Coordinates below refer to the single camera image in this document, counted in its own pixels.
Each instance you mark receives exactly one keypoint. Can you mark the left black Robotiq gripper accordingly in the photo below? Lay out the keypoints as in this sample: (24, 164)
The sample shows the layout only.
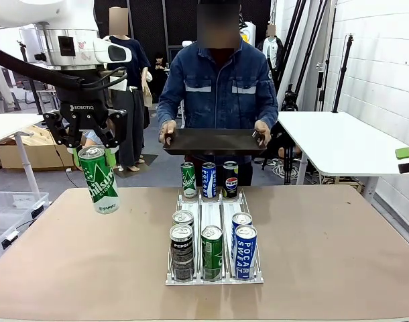
(82, 117)

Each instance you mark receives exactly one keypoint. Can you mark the green Chilsung cider can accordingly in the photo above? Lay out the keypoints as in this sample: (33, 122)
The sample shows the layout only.
(100, 184)
(188, 181)
(212, 255)

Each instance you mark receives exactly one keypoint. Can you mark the dark rectangular serving tray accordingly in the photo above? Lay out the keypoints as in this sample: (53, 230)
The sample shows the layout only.
(214, 142)

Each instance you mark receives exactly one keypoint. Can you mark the left white Franka robot arm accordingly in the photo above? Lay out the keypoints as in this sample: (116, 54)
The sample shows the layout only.
(40, 13)

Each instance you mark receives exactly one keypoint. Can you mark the person's left forearm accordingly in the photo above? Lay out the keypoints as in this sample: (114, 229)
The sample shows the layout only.
(268, 110)

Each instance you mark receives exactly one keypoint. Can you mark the person's right forearm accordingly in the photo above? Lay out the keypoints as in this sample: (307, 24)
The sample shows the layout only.
(166, 110)

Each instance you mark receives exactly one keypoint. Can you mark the seated person in black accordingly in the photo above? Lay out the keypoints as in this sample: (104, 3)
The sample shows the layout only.
(159, 63)

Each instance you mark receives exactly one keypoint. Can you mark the person in denim jacket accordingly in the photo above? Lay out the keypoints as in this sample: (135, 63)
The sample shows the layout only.
(218, 84)

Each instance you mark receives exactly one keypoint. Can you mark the person's right hand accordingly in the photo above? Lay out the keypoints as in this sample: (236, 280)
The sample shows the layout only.
(167, 132)

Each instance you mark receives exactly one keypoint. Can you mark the person's left hand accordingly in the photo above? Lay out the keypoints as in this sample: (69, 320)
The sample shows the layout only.
(264, 134)

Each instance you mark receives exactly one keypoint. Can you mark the kneeling mannequin in light blue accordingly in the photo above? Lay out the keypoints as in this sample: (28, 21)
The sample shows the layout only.
(90, 137)

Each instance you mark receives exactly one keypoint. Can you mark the cardboard box with wood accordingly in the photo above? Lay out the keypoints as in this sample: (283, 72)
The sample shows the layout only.
(30, 157)

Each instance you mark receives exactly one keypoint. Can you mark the black mannequin base mat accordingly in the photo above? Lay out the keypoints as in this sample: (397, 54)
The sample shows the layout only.
(147, 159)

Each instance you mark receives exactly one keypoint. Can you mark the wooden pallet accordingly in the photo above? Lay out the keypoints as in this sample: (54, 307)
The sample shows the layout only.
(345, 182)

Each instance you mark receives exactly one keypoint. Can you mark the white height-adjustable table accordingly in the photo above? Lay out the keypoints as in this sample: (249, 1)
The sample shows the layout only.
(6, 125)
(342, 144)

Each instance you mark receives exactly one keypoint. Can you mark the mannequin in navy top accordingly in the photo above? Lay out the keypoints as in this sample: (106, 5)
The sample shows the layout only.
(134, 67)

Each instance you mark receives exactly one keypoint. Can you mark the clear plastic storage bin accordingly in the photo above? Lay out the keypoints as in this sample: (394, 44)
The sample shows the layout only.
(20, 201)
(3, 234)

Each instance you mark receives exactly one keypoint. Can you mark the black light stand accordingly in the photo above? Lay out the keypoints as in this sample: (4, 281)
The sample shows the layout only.
(342, 77)

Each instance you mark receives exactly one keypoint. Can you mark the whiteboard on stand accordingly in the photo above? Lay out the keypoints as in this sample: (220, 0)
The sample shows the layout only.
(27, 43)

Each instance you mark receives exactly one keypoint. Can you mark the black Pepsi can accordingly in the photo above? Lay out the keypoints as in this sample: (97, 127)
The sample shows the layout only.
(182, 255)
(183, 217)
(230, 181)

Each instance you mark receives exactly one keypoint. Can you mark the black leaning pole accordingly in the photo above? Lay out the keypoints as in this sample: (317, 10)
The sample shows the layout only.
(291, 43)
(328, 50)

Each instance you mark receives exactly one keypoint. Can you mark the blue Pocari Sweat can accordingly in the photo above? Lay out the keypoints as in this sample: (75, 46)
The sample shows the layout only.
(246, 255)
(208, 181)
(241, 218)

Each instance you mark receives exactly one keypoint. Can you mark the white can dispenser rack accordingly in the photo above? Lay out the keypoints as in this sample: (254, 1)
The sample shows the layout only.
(211, 208)

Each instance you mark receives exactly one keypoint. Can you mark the mannequin in white jacket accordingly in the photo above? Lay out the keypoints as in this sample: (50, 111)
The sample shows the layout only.
(271, 47)

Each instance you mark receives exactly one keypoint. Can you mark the mannequin in yellow hoodie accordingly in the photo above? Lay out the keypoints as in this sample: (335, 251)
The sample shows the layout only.
(245, 37)

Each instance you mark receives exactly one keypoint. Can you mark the short black camera tripod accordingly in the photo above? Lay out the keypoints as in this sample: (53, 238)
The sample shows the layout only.
(289, 99)

